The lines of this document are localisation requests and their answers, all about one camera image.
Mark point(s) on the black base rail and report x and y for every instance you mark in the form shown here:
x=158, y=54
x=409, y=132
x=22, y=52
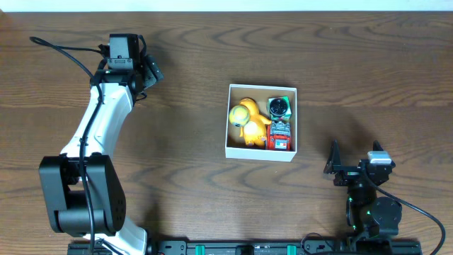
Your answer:
x=310, y=246

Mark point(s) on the black round cap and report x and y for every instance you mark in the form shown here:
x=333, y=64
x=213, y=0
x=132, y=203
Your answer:
x=278, y=107

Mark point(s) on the red toy robot car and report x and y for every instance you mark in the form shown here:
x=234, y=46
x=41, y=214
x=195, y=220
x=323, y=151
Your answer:
x=278, y=136

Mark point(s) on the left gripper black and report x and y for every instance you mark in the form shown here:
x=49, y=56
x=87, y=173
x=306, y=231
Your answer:
x=151, y=71

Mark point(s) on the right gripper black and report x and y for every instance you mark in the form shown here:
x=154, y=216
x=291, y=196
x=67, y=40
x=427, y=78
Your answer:
x=348, y=173

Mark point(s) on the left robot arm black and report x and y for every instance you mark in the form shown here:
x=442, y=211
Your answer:
x=82, y=192

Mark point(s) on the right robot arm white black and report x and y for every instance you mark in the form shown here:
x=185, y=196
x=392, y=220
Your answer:
x=371, y=217

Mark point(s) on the rubik's cube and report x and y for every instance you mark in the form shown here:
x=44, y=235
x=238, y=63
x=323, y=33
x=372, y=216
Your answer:
x=284, y=118

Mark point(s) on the yellow minion ball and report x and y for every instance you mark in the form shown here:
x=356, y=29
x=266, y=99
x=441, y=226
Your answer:
x=239, y=116

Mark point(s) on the orange duck-like toy figure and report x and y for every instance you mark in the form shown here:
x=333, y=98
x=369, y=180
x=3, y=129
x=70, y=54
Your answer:
x=254, y=131

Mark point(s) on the white cardboard box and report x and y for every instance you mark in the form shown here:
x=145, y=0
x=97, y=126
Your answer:
x=235, y=147

